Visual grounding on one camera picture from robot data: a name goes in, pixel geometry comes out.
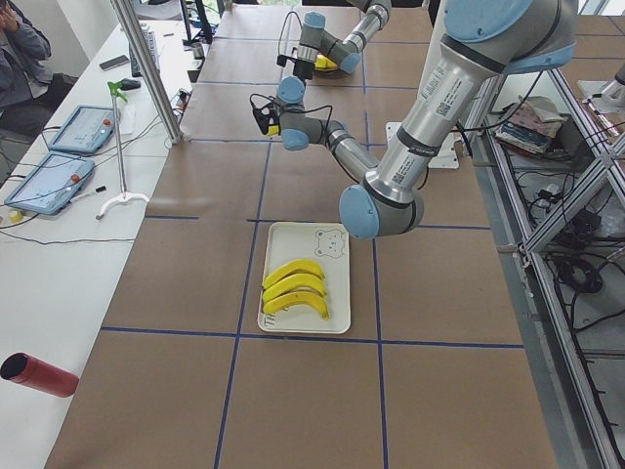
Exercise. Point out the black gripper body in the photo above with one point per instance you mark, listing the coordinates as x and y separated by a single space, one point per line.
304 69

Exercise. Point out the yellow banana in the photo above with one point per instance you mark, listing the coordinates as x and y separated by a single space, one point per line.
297 298
274 130
297 266
308 282

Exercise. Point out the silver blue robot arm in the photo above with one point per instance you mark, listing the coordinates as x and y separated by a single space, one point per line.
480 40
342 39

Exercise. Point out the brown wicker basket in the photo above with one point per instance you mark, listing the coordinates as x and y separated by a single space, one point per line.
339 73

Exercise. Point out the yellow starfruit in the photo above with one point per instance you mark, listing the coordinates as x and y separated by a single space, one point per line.
324 64

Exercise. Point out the metal cup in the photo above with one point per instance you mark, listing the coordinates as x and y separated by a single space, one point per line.
197 51

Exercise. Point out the white rectangular tray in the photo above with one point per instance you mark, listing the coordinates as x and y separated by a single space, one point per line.
328 245

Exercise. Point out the black computer mouse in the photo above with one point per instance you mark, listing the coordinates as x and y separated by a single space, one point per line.
129 84

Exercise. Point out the black smartphone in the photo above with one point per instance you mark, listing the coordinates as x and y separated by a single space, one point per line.
114 63

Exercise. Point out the far blue teach pendant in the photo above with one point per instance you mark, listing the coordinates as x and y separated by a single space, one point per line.
86 130

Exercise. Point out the blue teach pendant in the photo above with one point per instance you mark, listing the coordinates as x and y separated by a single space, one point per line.
49 187
86 130

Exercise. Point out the stack of cloths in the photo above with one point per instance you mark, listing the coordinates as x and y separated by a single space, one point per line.
533 126

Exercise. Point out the near blue teach pendant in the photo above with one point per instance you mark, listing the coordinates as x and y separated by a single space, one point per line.
49 187

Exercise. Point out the seated person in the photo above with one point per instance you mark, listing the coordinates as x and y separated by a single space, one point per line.
30 92

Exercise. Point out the red cylinder bottle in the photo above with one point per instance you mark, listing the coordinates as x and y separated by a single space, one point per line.
28 371

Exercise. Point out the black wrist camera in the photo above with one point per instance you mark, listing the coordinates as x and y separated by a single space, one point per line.
283 59
266 115

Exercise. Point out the aluminium frame post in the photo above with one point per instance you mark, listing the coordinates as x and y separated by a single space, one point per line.
133 31

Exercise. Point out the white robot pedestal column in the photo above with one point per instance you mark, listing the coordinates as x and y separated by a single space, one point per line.
447 157

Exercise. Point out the white grabber stick green handle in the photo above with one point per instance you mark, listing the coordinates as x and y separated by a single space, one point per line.
125 196

